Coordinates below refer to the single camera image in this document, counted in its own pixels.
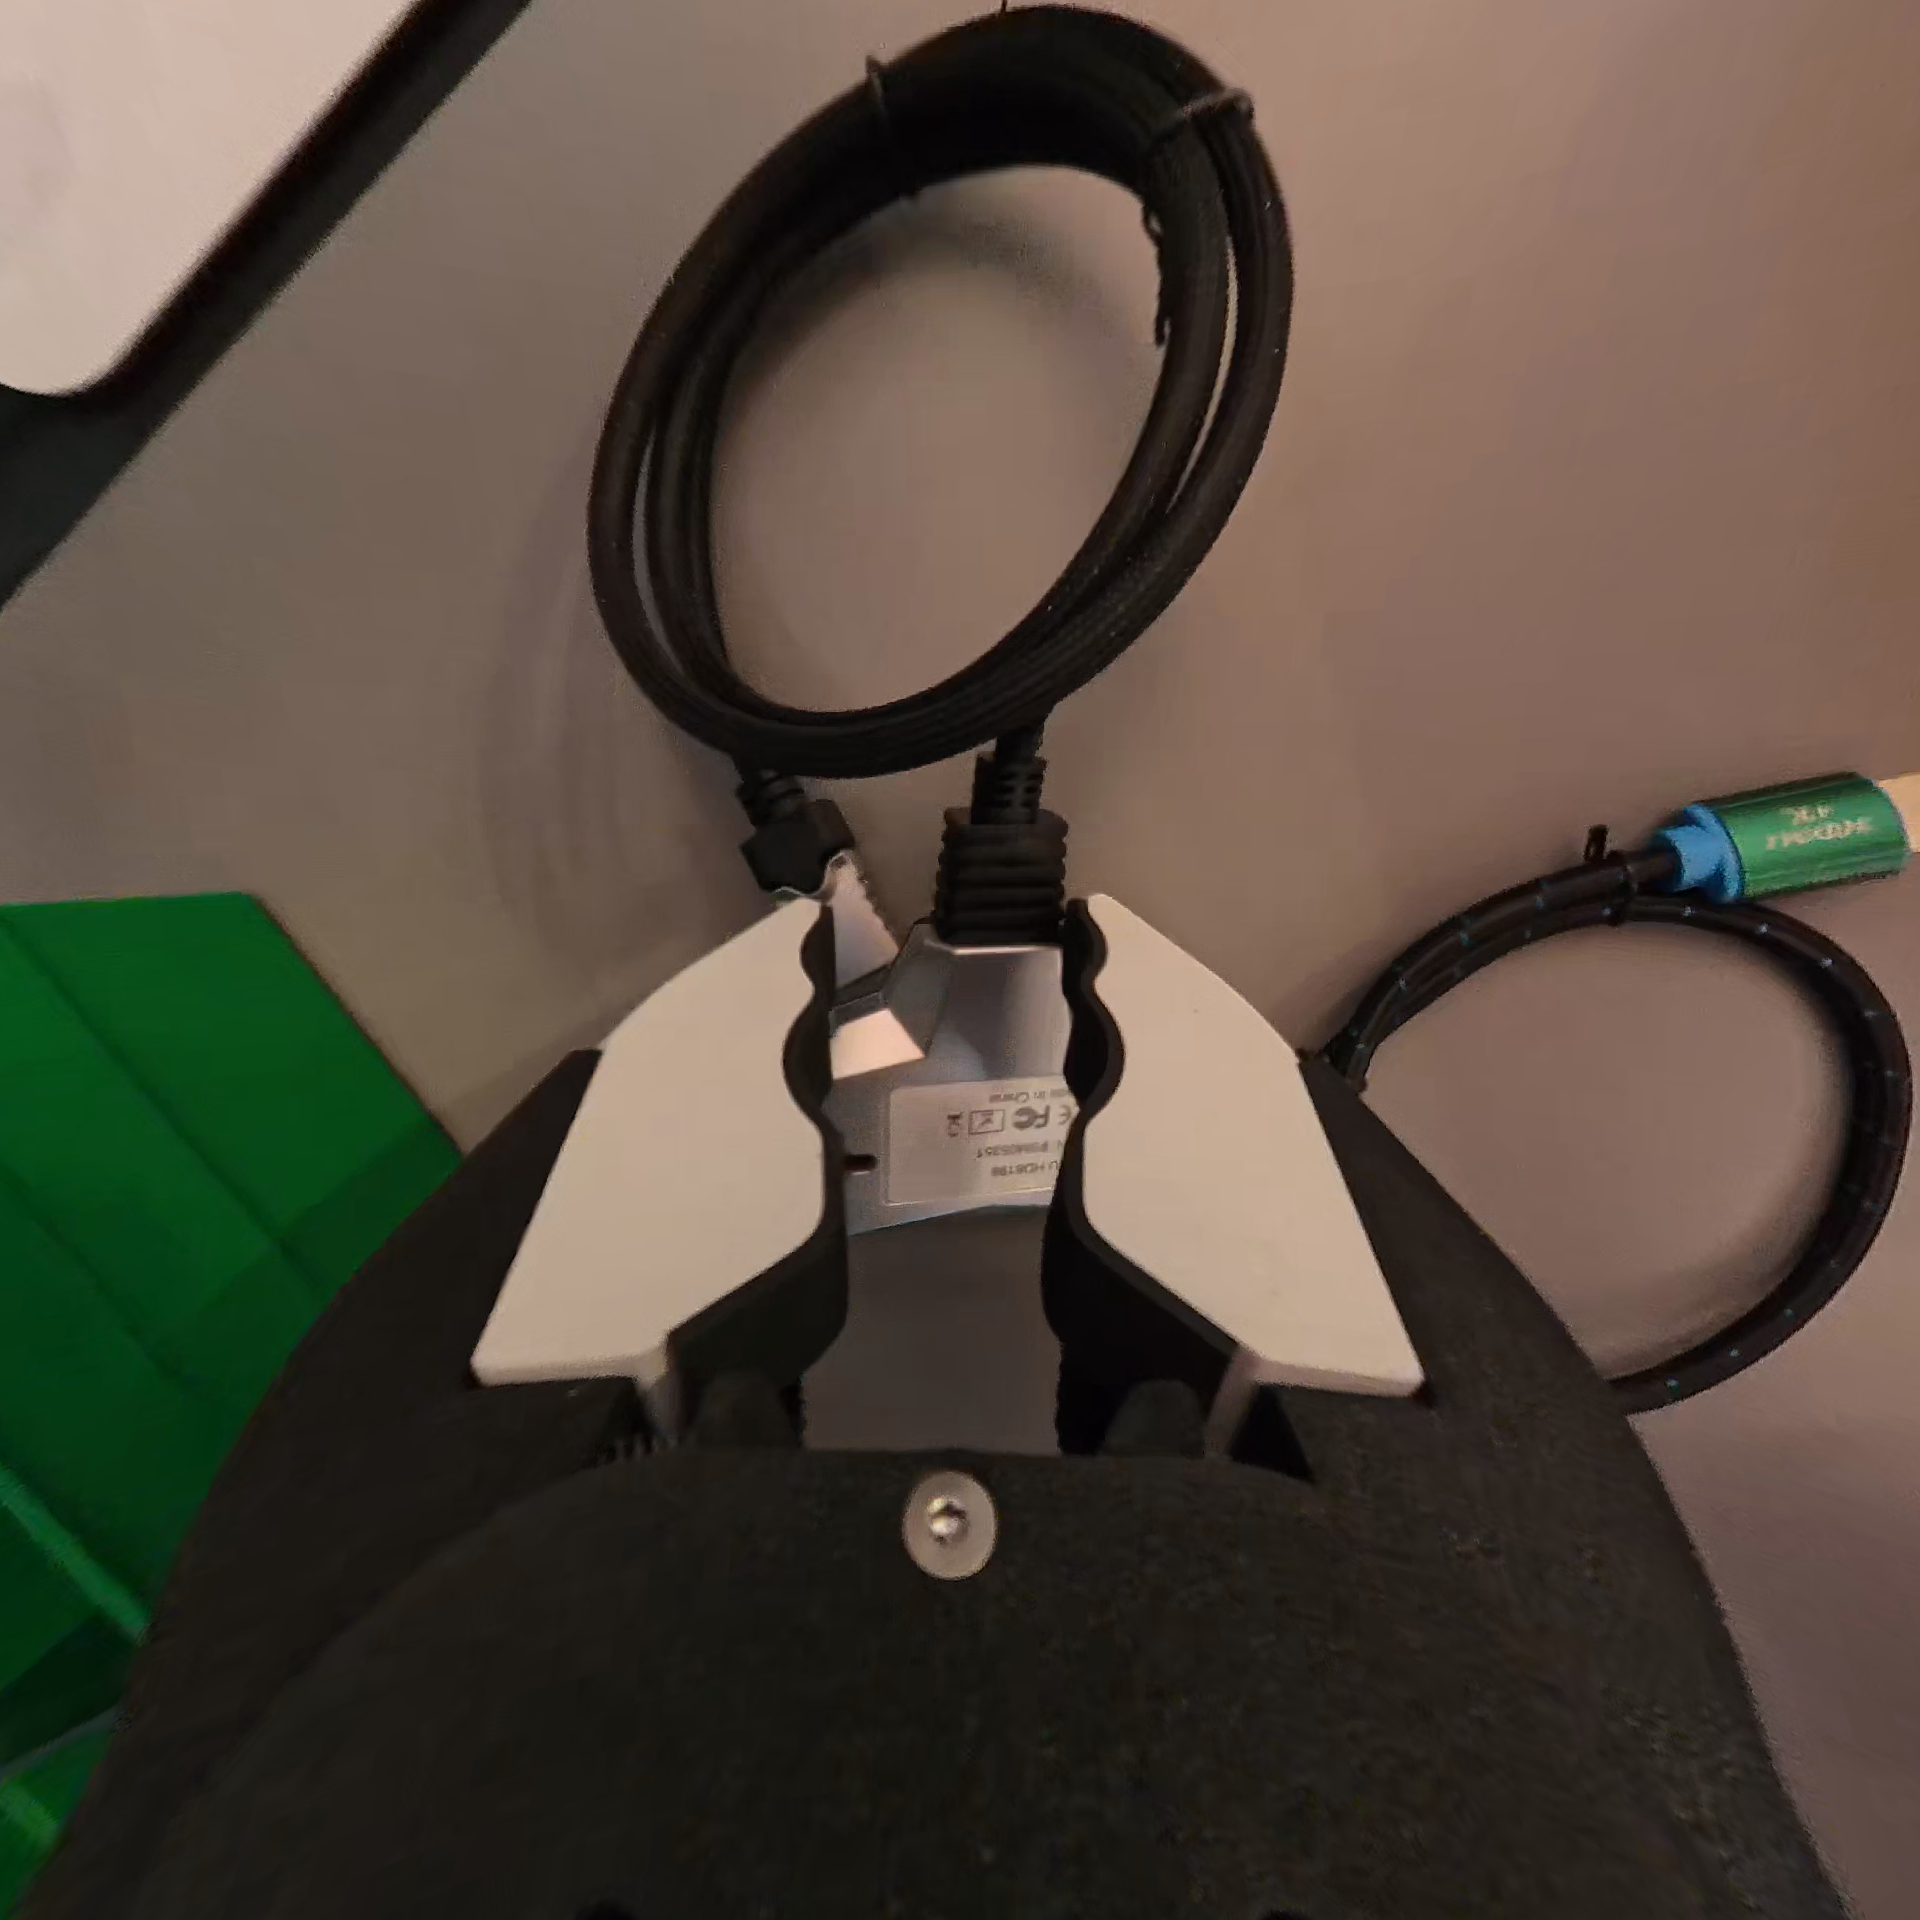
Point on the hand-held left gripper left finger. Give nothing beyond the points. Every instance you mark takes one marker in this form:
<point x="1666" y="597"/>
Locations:
<point x="646" y="1201"/>

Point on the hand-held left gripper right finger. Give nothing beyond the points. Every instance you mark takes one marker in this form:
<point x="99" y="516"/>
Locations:
<point x="1246" y="1201"/>

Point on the green plastic bin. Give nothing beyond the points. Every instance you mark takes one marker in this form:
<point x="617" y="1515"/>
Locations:
<point x="151" y="1201"/>

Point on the black mat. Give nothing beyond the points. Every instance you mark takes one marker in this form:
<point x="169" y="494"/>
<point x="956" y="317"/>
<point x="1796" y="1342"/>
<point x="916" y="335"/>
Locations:
<point x="93" y="481"/>

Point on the white stand base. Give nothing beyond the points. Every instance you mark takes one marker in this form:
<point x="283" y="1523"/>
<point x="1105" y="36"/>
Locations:
<point x="151" y="151"/>

